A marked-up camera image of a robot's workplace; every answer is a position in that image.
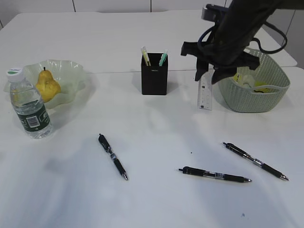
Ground yellow white waste paper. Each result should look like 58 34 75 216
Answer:
232 69 276 93

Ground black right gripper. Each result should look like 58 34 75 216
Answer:
180 41 259 85

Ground transparent plastic ruler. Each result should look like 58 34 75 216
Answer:
197 69 213 110

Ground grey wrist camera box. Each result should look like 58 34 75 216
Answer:
201 4 228 23

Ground green wavy glass plate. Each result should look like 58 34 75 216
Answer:
17 60 84 109

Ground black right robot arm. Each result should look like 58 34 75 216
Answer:
181 0 304 84

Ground green woven plastic basket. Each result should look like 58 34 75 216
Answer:
218 47 290 113

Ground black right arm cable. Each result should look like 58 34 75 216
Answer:
251 21 288 55

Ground black square pen holder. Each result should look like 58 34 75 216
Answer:
141 53 168 95

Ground yellow pear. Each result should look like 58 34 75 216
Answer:
35 67 61 103

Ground mint green pen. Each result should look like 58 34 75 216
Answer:
159 49 168 67

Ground yellow pen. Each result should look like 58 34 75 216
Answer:
141 46 151 67

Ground clear water bottle green label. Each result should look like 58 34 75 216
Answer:
7 68 52 139

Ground black pen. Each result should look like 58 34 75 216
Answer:
178 166 252 183
98 134 129 180
223 142 289 181

